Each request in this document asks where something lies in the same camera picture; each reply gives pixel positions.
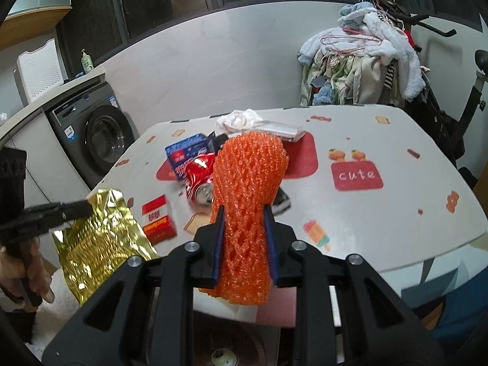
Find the wooden wall cabinet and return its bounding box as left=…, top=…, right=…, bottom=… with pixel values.
left=0, top=0, right=73, bottom=51

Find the pile of clothes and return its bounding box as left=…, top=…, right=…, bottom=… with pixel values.
left=297, top=2, right=428, bottom=108

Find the white perforated plastic board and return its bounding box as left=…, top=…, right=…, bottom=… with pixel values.
left=14, top=38, right=64, bottom=104

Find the gold foil bag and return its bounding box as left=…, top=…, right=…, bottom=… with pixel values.
left=52, top=188, right=161, bottom=306

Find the green soap bottle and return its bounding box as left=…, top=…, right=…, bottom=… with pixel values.
left=80, top=49, right=95, bottom=74

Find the orange foam net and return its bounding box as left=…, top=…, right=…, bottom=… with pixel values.
left=198, top=130, right=289, bottom=306

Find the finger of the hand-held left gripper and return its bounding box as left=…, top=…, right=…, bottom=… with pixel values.
left=0, top=199, right=94, bottom=245

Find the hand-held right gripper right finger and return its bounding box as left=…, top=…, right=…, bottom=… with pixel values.
left=263, top=204, right=447, bottom=366

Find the person's left hand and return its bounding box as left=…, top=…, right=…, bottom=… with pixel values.
left=0, top=234, right=55, bottom=306

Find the black exercise bike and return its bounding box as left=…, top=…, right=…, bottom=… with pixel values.
left=396, top=11, right=488, bottom=170

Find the red cigarette box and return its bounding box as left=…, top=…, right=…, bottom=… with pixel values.
left=141, top=194, right=178, bottom=245

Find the blue carton box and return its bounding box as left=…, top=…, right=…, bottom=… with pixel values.
left=165, top=133, right=216, bottom=182

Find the black wrapper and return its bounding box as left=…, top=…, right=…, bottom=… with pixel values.
left=271, top=186, right=293, bottom=215

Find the grey washing machine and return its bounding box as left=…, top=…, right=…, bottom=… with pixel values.
left=45, top=82, right=140, bottom=192

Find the crumpled white tissue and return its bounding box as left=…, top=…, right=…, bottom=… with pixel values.
left=215, top=109, right=264, bottom=135

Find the pink wire hanger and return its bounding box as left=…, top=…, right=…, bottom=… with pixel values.
left=320, top=26, right=383, bottom=53

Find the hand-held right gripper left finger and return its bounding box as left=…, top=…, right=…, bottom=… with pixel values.
left=42, top=206, right=229, bottom=366

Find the crushed red can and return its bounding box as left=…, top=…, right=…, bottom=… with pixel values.
left=178, top=152, right=219, bottom=210

